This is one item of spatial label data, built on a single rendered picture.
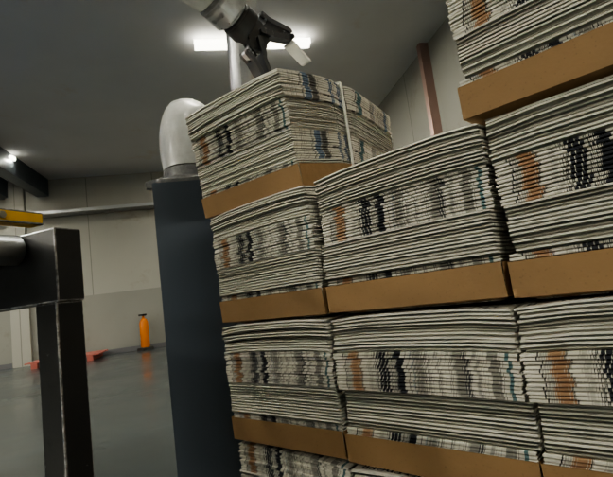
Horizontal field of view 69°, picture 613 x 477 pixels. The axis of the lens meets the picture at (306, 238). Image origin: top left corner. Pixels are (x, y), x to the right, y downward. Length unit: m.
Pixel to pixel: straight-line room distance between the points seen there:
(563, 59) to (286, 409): 0.67
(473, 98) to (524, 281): 0.24
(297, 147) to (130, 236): 8.37
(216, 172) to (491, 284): 0.61
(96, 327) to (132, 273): 1.14
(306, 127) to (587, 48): 0.47
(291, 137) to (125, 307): 8.32
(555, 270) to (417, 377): 0.23
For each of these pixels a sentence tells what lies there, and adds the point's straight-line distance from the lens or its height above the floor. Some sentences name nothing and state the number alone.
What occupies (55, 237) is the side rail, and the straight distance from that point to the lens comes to 0.83.
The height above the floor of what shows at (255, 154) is 0.92.
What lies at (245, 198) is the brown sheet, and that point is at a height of 0.85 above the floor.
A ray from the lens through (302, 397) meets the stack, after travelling 0.82.
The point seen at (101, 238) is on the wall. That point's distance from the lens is 9.24.
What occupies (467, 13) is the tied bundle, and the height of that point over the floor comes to 0.97.
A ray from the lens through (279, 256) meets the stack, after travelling 0.81.
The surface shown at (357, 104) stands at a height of 1.04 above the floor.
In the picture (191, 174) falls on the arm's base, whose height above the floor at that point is 1.02.
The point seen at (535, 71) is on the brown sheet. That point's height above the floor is 0.86.
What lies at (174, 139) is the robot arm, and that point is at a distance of 1.39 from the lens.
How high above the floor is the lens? 0.64
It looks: 7 degrees up
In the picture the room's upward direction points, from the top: 7 degrees counter-clockwise
